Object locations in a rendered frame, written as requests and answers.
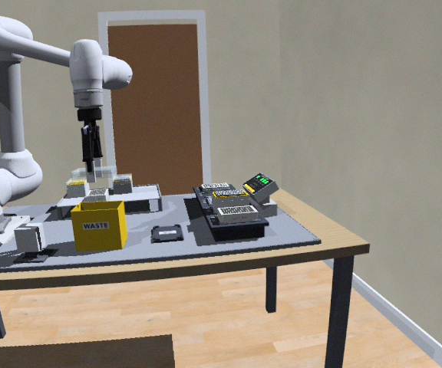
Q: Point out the yellow waste bin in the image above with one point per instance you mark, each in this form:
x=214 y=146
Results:
x=99 y=225

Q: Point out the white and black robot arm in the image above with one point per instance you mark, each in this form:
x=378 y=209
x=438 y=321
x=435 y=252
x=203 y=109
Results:
x=90 y=71

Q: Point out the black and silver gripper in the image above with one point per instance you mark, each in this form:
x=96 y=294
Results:
x=90 y=141

